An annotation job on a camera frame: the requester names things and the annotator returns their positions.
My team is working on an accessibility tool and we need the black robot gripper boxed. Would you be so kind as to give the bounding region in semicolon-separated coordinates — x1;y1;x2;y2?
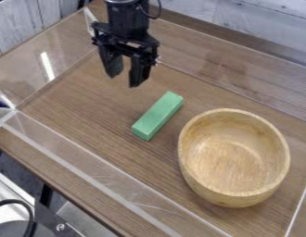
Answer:
92;1;161;88

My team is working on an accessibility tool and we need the green rectangular block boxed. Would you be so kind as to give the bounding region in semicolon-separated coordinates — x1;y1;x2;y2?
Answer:
130;91;184;141

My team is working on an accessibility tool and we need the light wooden bowl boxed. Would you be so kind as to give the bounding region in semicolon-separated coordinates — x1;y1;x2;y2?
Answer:
177;108;291;208

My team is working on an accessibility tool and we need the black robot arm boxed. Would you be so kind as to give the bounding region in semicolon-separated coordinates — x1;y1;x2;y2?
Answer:
92;0;161;88

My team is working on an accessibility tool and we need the black table leg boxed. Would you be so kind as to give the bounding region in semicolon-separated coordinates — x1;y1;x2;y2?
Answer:
40;184;53;207

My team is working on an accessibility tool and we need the black chair armrest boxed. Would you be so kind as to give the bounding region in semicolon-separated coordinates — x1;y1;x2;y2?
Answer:
0;199;34;237

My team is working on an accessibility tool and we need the clear acrylic corner bracket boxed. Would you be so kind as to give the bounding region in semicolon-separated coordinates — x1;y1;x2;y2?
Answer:
84;7;97;35

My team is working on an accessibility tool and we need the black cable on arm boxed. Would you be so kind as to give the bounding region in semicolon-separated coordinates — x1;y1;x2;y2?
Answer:
137;0;162;20

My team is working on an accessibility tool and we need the clear acrylic tray wall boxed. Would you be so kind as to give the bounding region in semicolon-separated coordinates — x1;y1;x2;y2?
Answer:
0;9;306;237

